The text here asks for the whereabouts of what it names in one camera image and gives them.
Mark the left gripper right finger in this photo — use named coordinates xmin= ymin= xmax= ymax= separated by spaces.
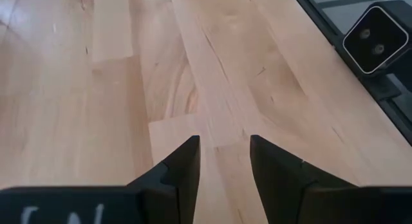
xmin=250 ymin=135 xmax=359 ymax=224

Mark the black aluminium table frame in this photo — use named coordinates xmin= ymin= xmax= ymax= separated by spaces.
xmin=291 ymin=0 xmax=412 ymax=146

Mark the black table-level camera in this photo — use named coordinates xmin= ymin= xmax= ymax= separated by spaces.
xmin=342 ymin=0 xmax=412 ymax=77

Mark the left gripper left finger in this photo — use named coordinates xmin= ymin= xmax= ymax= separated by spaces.
xmin=127 ymin=135 xmax=201 ymax=224

